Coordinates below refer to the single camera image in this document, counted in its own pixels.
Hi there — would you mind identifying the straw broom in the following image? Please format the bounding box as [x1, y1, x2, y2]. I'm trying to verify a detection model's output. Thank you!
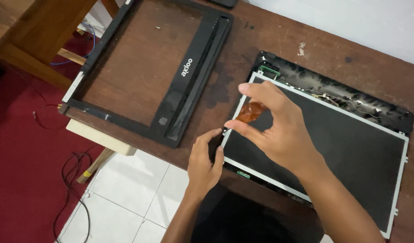
[76, 147, 116, 184]

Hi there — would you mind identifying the small black device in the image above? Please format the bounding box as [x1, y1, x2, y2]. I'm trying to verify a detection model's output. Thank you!
[207, 0, 238, 9]

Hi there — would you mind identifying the person's right hand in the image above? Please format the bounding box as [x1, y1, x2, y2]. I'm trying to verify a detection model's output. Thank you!
[224, 82, 326, 178]

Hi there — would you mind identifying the person's left hand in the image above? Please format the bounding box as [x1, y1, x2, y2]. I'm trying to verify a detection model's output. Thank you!
[187, 128, 225, 200]

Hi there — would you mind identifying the person's dark clothing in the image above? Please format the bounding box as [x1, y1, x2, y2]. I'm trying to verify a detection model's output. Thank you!
[190, 184, 324, 243]

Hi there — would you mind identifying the red carpet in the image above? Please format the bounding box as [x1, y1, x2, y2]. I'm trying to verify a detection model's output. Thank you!
[0, 32, 106, 243]

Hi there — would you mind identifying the brown wooden furniture frame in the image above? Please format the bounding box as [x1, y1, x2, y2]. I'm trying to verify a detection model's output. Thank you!
[0, 0, 120, 90]

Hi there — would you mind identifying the amber handled screwdriver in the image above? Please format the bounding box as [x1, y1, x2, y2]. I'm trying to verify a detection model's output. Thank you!
[235, 101, 268, 123]

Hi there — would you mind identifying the cream wooden block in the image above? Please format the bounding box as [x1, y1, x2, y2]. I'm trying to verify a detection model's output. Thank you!
[66, 119, 137, 156]

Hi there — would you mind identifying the thin red wire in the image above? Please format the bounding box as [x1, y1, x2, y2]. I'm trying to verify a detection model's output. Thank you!
[32, 103, 71, 131]

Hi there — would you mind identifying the black laptop screen bezel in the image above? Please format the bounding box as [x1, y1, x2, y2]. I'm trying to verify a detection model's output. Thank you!
[59, 0, 234, 149]

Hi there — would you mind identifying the green circuit board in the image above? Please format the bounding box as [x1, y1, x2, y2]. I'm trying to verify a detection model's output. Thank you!
[258, 65, 281, 80]

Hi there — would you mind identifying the black floor cable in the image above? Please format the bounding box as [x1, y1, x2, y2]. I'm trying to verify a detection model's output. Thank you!
[52, 145, 100, 243]

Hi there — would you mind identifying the blue cable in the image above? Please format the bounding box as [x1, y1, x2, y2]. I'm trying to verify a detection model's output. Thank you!
[50, 24, 97, 65]

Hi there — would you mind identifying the black laptop lid cover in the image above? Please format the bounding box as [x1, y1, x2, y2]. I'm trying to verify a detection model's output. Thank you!
[209, 51, 414, 207]

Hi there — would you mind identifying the laptop screen panel, silver frame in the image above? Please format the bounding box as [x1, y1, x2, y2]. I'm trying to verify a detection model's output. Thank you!
[221, 72, 409, 239]

